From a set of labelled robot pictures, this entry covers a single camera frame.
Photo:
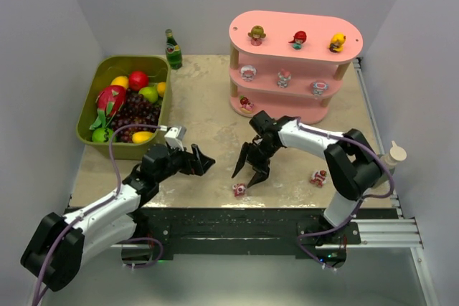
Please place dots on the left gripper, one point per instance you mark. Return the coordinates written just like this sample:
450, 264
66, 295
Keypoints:
191, 162

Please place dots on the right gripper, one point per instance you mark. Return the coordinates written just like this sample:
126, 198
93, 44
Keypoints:
257, 152

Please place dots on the red white swirl toy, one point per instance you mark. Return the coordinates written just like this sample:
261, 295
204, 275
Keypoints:
239, 189

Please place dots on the strawberry cake toy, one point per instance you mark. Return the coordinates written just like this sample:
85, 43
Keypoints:
246, 106

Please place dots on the pink round toy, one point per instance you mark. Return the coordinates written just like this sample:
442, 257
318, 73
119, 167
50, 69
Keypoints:
248, 73

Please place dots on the small pink figure toy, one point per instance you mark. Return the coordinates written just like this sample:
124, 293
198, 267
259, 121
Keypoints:
284, 78

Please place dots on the pink planet toy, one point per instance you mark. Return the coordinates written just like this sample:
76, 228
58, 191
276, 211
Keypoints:
318, 88

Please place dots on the brown-haired doll toy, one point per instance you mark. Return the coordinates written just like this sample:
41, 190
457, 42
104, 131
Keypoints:
256, 35

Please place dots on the red-haired doll toy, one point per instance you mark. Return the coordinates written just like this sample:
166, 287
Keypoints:
298, 40

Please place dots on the yellow-haired doll toy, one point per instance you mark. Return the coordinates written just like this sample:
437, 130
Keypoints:
337, 42

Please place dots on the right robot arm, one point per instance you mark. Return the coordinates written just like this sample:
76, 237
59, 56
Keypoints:
352, 164

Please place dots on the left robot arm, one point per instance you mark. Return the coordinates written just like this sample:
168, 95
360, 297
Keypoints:
62, 244

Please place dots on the pink three-tier shelf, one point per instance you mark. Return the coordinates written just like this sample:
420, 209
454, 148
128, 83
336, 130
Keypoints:
311, 63

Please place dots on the yellow mango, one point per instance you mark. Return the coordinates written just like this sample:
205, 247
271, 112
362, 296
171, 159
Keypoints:
141, 136

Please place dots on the red white cake toy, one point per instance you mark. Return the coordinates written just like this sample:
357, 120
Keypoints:
319, 178

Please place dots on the purple grapes bunch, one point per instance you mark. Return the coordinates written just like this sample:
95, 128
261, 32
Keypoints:
140, 109

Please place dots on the orange fruit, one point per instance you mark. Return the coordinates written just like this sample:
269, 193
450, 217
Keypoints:
161, 89

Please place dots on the green apple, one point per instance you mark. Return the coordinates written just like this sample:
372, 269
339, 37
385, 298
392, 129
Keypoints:
149, 93

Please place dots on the green glass bottle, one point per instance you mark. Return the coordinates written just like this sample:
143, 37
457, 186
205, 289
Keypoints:
173, 51

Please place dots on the pink dragon fruit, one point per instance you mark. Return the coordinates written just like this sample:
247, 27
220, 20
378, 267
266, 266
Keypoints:
109, 101

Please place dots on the yellow lemon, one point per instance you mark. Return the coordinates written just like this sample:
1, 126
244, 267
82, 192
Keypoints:
120, 81

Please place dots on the olive green fruit bin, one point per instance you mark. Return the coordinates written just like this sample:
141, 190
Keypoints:
157, 69

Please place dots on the green soap dispenser bottle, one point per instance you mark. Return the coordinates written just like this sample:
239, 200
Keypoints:
396, 154

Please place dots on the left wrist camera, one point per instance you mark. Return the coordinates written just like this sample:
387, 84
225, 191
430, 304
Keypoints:
174, 136

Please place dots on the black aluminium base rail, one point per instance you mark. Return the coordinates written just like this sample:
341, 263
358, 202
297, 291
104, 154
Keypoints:
258, 231

